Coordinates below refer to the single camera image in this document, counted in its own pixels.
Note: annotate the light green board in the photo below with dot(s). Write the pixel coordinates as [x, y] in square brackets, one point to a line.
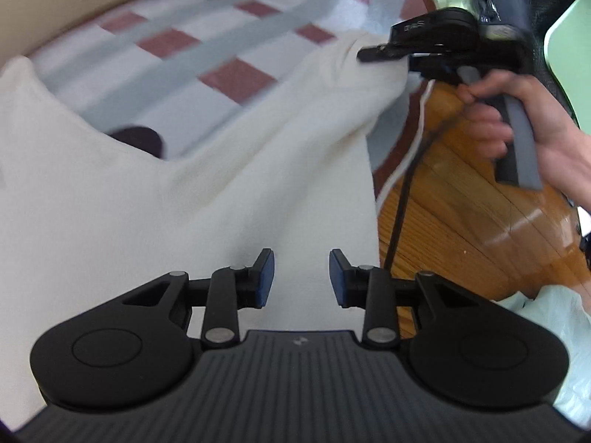
[570, 55]

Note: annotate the beige bed headboard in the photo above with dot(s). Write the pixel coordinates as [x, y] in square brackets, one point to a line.
[69, 0]

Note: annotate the cream fleece garment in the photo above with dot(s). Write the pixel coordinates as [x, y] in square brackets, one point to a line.
[184, 203]

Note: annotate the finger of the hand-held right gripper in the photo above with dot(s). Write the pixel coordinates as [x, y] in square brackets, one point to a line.
[378, 53]
[431, 69]

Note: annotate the checked blanket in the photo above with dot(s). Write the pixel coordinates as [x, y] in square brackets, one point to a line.
[221, 23]

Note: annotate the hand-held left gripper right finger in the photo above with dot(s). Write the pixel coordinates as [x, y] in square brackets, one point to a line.
[336, 279]

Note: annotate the dark cloth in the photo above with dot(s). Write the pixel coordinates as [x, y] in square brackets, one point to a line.
[138, 140]

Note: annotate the light green cloth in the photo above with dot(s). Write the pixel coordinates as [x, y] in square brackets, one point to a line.
[554, 332]

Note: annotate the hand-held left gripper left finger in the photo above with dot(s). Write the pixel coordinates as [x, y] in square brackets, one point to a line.
[265, 277]

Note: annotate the person's right hand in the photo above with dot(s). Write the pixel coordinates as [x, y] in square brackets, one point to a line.
[558, 147]

